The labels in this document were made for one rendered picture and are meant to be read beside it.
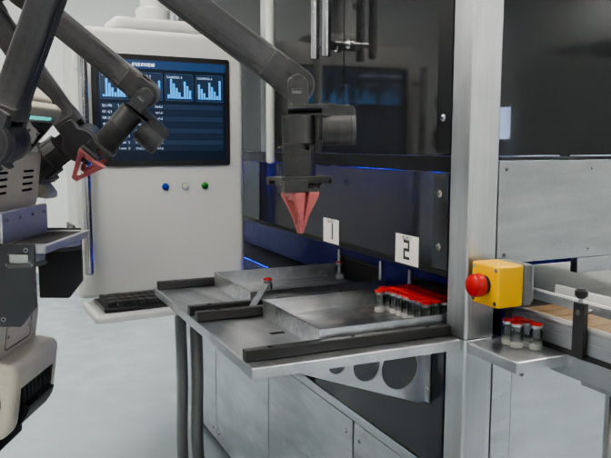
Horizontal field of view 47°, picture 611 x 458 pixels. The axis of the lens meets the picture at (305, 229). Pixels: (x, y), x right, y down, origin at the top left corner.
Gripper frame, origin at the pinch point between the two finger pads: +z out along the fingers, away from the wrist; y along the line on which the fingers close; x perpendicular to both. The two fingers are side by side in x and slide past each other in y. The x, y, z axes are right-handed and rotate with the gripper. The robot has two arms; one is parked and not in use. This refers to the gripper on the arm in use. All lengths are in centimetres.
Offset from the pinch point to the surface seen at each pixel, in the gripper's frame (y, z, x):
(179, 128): 1, -21, 89
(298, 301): 8.3, 17.7, 20.6
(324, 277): 30, 20, 53
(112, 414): -6, 104, 208
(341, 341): 4.3, 19.0, -7.0
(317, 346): -0.2, 19.4, -7.0
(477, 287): 23.9, 9.6, -18.5
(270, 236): 34, 14, 103
